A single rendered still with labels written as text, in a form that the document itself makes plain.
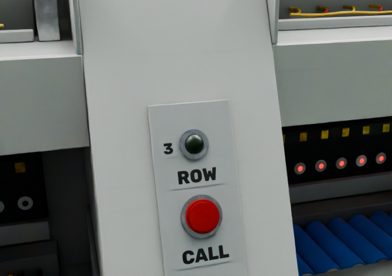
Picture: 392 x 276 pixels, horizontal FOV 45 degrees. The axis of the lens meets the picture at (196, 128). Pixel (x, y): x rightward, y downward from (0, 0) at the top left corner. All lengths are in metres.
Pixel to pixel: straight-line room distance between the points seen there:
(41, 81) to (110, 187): 0.06
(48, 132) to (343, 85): 0.16
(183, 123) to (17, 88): 0.08
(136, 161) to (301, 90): 0.10
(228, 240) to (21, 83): 0.12
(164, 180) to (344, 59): 0.12
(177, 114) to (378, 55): 0.12
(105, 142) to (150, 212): 0.04
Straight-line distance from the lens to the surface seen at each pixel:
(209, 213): 0.23
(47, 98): 0.23
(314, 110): 0.27
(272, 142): 0.24
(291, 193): 0.43
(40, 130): 0.24
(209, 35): 0.24
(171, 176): 0.22
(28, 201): 0.39
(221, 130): 0.23
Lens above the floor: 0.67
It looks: 2 degrees up
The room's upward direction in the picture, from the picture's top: 6 degrees counter-clockwise
